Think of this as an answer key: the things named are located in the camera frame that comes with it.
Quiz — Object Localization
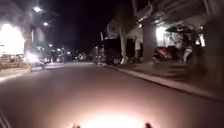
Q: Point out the building with canopy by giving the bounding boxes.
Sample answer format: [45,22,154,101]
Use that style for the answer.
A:
[105,0,224,64]

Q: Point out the concrete pillar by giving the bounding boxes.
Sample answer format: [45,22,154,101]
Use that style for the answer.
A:
[142,23,158,63]

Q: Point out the lit building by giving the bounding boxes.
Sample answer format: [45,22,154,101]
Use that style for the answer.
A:
[0,0,34,69]

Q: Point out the grey asphalt road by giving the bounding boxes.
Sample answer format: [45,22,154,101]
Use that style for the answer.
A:
[0,61,224,128]

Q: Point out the dark pavement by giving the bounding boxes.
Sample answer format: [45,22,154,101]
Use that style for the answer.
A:
[114,60,224,98]

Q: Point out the robot's own part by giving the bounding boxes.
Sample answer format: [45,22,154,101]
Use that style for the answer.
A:
[143,122,153,128]

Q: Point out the pale kerb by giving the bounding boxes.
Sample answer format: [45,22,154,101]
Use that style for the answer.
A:
[103,64,224,102]

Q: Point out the pale side pavement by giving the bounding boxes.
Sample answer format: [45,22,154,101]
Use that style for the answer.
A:
[0,63,61,83]

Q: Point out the dark parked vehicle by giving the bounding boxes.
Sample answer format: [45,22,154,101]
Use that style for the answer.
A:
[92,38,125,66]

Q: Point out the parked motorbikes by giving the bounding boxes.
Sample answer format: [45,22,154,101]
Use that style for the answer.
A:
[152,44,198,65]

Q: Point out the tree trunk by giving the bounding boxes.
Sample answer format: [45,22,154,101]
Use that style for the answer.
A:
[117,13,130,66]

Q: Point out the street lamp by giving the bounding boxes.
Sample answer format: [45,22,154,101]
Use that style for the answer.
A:
[32,5,44,14]

